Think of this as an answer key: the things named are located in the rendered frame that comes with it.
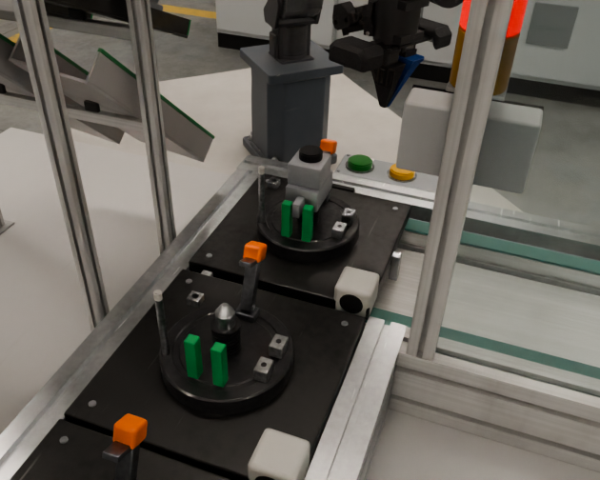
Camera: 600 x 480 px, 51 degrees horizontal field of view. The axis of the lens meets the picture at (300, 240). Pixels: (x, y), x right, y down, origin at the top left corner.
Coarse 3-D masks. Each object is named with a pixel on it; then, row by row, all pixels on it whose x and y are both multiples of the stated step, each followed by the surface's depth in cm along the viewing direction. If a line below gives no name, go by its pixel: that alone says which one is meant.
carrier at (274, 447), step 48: (192, 288) 76; (240, 288) 77; (144, 336) 70; (192, 336) 60; (240, 336) 65; (288, 336) 68; (336, 336) 70; (96, 384) 64; (144, 384) 64; (192, 384) 62; (240, 384) 62; (288, 384) 65; (336, 384) 65; (192, 432) 60; (240, 432) 60; (288, 432) 60
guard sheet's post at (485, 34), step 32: (480, 0) 47; (512, 0) 46; (480, 32) 48; (480, 64) 50; (480, 96) 51; (448, 128) 54; (480, 128) 52; (448, 160) 55; (448, 192) 57; (448, 224) 60; (448, 256) 61; (448, 288) 63; (416, 320) 67; (416, 352) 69
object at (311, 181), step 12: (300, 156) 79; (312, 156) 78; (324, 156) 80; (288, 168) 79; (300, 168) 78; (312, 168) 78; (324, 168) 78; (288, 180) 80; (300, 180) 79; (312, 180) 78; (324, 180) 80; (288, 192) 80; (300, 192) 79; (312, 192) 79; (324, 192) 81; (300, 204) 78; (312, 204) 80
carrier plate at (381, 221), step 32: (256, 192) 94; (352, 192) 95; (224, 224) 87; (384, 224) 88; (192, 256) 81; (224, 256) 81; (352, 256) 82; (384, 256) 82; (288, 288) 77; (320, 288) 77
